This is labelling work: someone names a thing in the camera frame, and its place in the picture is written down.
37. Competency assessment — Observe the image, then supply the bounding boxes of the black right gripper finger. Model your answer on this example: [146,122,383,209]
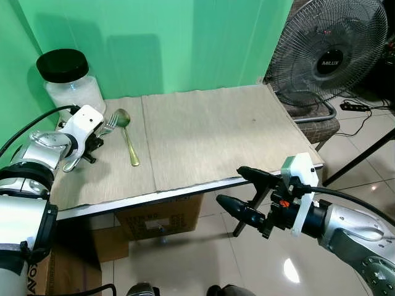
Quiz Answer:
[215,194,273,228]
[237,165,290,190]

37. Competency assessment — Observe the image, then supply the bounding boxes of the silver fork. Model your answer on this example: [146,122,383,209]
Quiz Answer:
[64,113,120,173]

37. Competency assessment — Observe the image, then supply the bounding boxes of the black table leg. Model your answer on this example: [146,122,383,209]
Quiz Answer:
[233,184,273,239]

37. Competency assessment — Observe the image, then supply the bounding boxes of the gold spoon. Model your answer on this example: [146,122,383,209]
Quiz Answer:
[114,109,141,168]

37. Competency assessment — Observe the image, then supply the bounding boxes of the glass jar with black lid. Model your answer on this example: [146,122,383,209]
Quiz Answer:
[35,49,107,121]

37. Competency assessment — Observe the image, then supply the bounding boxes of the wide beige woven placemat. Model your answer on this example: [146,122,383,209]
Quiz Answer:
[141,84,325,192]

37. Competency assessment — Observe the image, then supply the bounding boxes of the brown patterned chair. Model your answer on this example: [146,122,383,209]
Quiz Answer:
[289,101,342,152]

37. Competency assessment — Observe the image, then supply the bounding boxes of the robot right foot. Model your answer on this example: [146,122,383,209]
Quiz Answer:
[206,283,257,296]

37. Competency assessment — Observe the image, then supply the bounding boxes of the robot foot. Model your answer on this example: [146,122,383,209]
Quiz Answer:
[126,282,162,296]
[206,283,257,296]

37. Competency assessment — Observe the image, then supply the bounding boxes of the small cardboard box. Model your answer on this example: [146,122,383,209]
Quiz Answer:
[116,194,205,242]

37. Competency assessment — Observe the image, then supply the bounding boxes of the black slanted metal bar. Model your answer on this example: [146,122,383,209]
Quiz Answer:
[323,126,395,187]

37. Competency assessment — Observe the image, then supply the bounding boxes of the black power strip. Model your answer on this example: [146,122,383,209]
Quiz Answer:
[339,101,372,113]

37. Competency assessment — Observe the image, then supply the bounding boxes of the large printed cardboard box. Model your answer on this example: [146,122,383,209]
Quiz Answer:
[27,224,131,296]

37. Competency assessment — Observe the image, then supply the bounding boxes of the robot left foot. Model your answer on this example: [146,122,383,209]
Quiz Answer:
[126,282,162,296]

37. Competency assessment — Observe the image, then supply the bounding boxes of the black Milux fan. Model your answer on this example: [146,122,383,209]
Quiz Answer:
[265,0,390,125]

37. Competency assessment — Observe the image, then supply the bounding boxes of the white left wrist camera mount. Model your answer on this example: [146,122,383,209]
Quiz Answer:
[62,105,104,156]

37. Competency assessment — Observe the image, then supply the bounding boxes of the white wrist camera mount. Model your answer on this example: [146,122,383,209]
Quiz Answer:
[62,105,104,156]
[281,154,322,239]

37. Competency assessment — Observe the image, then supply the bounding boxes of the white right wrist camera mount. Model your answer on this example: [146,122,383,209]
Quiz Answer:
[281,154,322,239]

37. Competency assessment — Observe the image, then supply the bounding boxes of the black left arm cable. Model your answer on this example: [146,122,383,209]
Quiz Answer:
[0,104,79,158]

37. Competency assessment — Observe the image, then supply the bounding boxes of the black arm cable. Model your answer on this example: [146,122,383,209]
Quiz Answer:
[307,184,395,226]
[0,104,79,158]

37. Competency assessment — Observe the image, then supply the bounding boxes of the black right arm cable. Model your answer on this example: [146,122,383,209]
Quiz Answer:
[307,184,395,226]

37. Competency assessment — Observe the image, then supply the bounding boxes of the black power strip cable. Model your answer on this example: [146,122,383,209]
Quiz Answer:
[336,110,373,140]

